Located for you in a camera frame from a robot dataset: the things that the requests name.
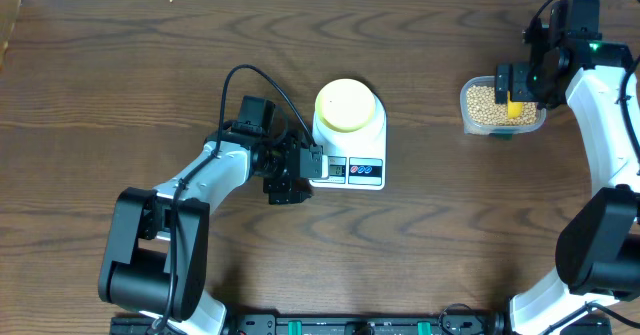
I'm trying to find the yellow measuring scoop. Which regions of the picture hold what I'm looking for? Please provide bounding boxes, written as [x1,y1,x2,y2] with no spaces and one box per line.
[507,92,524,119]

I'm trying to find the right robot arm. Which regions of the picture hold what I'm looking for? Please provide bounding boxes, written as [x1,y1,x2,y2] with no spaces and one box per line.
[486,38,639,334]

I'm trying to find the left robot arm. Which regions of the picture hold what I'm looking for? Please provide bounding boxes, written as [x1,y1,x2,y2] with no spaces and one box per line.
[98,121,328,334]

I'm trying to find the white digital kitchen scale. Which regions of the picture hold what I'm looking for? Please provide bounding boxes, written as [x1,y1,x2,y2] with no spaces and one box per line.
[311,85,387,190]

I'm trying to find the yellow plastic bowl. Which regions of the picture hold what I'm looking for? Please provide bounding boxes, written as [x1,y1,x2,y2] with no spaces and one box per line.
[315,79,376,133]

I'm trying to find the soybeans in container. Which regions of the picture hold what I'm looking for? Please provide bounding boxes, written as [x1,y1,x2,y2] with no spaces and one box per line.
[466,85,537,126]

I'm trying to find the clear plastic container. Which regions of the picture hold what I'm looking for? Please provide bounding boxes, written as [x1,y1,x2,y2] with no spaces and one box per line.
[460,76,546,135]

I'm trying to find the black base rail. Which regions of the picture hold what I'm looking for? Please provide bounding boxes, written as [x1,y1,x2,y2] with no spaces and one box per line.
[108,312,613,335]

